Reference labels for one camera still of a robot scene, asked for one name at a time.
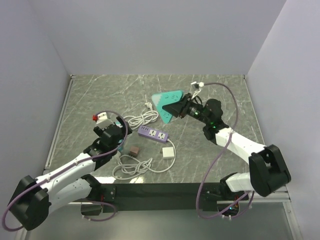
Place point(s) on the aluminium front rail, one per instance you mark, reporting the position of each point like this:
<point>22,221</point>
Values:
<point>281,195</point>

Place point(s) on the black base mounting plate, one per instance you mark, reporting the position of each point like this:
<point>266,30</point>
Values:
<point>162,196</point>

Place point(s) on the white square charger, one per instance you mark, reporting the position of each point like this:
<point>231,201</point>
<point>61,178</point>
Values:
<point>168,152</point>

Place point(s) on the teal triangular power strip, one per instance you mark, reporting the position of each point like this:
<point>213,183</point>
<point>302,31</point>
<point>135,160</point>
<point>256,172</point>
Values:
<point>165,98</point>

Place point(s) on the aluminium left edge rail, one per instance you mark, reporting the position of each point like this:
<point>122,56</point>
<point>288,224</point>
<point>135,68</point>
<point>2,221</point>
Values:
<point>59,124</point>

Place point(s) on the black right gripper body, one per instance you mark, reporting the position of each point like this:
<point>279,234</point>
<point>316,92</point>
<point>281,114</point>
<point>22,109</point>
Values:
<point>191,108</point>

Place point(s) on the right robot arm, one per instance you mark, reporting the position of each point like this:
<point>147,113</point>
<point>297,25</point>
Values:
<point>268,171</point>

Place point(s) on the brown cube charger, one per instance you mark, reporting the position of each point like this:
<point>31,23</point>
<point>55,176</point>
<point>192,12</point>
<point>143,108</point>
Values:
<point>134,151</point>

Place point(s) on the purple power strip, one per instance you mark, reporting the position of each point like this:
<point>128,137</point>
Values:
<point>152,134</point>

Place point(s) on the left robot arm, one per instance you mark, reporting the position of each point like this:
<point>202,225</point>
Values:
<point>34,199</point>

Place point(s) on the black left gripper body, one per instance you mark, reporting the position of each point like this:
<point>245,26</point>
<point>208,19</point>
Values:
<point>119,119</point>

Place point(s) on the teal rectangular power strip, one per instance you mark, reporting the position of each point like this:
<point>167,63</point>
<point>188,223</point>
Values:
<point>120,149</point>

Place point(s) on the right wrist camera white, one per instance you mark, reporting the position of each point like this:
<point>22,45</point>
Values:
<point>198,86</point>

